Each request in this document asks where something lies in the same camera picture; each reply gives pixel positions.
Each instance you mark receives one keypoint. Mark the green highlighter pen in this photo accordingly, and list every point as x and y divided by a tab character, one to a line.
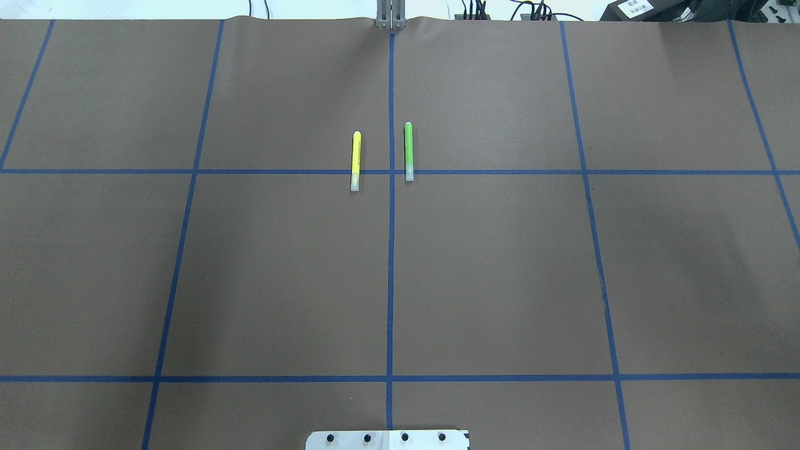
409	152

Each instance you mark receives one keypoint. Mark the black box with label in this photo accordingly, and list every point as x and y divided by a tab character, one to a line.
645	11

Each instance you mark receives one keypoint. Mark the aluminium frame post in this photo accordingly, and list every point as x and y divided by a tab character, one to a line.
391	14

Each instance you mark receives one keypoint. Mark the white camera post base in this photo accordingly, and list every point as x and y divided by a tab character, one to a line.
389	439

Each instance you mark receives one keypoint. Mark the yellow highlighter pen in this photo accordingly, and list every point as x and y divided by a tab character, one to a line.
356	158

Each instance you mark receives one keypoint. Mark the brown paper table mat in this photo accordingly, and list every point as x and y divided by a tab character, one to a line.
599	249

